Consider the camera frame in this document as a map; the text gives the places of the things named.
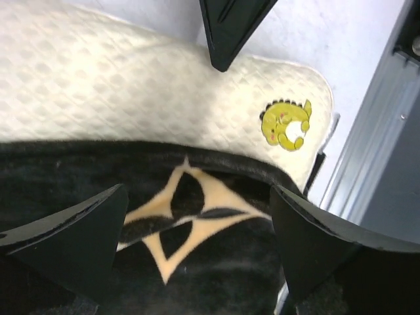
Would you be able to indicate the black floral pillowcase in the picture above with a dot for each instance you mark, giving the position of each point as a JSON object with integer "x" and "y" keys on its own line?
{"x": 197, "y": 237}

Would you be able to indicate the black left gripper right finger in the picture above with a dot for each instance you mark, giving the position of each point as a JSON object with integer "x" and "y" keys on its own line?
{"x": 326, "y": 258}

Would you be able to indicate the cream yellow-edged pillow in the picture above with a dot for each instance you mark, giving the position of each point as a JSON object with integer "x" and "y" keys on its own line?
{"x": 71, "y": 73}

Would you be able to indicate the aluminium front rail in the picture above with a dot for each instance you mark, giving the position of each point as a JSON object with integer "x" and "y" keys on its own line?
{"x": 376, "y": 181}

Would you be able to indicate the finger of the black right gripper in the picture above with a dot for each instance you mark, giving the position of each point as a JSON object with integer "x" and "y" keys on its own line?
{"x": 228, "y": 24}

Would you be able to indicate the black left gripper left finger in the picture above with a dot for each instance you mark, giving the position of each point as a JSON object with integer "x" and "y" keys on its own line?
{"x": 66, "y": 255}

